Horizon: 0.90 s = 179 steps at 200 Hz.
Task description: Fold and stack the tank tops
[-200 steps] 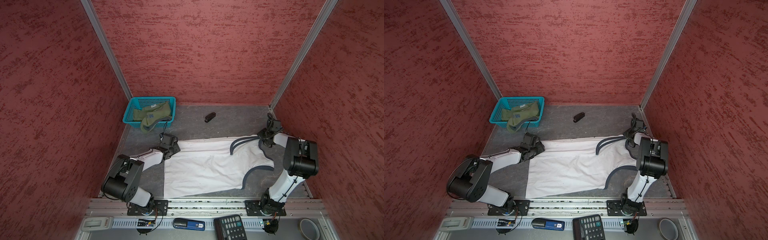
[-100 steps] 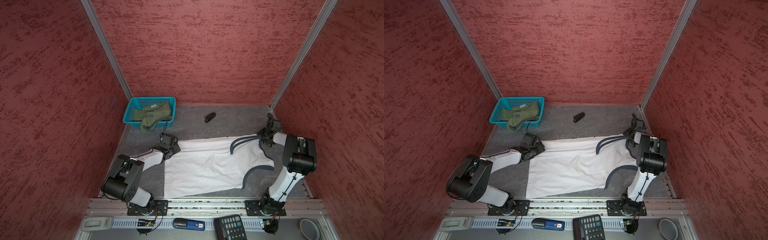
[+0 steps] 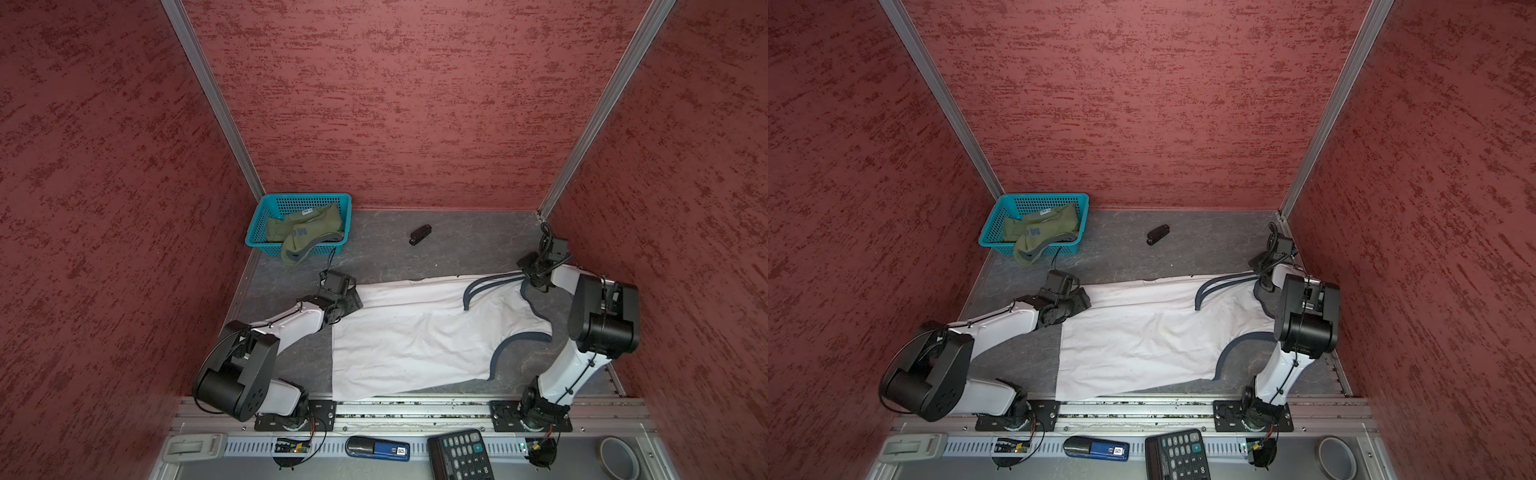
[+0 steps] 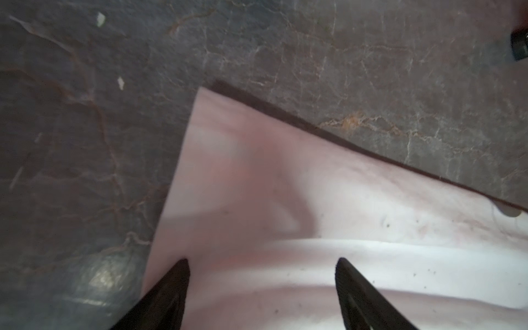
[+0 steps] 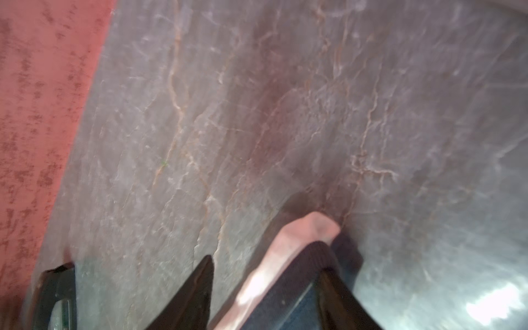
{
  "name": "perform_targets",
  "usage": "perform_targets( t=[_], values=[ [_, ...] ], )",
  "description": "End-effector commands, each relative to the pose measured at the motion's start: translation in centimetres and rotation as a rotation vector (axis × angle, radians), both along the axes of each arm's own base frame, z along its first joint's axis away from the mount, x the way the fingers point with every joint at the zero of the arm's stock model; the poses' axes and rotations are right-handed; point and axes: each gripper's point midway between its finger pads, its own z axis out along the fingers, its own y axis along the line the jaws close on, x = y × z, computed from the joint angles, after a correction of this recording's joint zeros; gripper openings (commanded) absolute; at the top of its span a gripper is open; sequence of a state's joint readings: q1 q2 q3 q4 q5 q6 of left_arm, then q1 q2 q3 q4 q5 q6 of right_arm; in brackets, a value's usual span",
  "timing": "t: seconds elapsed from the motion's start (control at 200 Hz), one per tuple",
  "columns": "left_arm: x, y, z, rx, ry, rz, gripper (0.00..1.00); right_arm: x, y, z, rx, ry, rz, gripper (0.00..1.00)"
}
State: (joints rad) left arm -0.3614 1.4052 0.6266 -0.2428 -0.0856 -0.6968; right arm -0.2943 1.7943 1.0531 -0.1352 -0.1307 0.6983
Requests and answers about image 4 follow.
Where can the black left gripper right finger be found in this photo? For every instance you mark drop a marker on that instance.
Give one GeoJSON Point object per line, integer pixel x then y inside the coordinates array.
{"type": "Point", "coordinates": [361, 304]}

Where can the small black stapler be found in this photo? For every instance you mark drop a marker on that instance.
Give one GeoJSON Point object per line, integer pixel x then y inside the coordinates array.
{"type": "Point", "coordinates": [519, 45]}

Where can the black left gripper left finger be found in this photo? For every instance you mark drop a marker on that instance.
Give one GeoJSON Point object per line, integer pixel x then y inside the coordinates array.
{"type": "Point", "coordinates": [163, 306]}

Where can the white tank top navy trim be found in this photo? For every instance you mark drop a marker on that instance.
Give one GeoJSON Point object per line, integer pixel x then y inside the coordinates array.
{"type": "Point", "coordinates": [263, 211]}

